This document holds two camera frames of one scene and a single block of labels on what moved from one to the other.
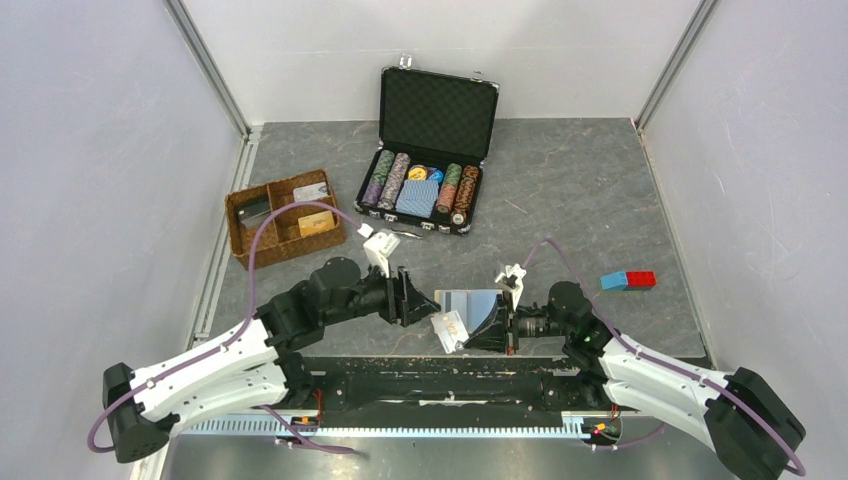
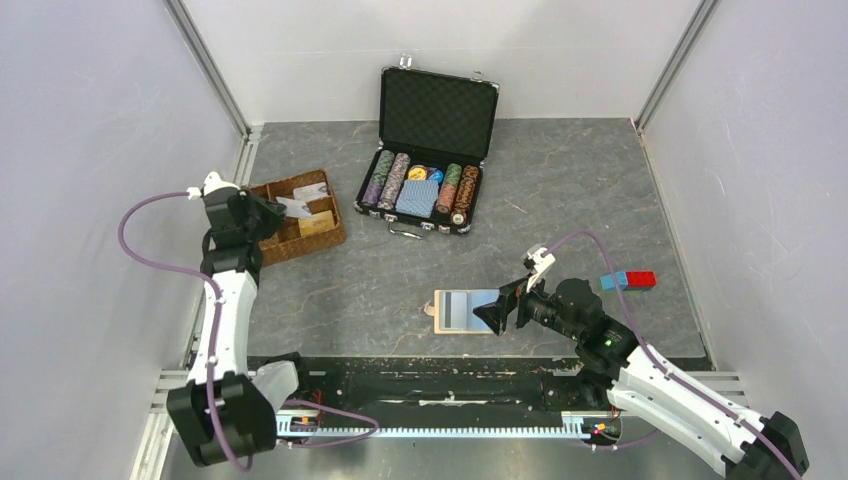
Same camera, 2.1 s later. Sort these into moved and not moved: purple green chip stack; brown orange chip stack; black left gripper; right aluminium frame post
Moved: black left gripper
Not moved: purple green chip stack; brown orange chip stack; right aluminium frame post
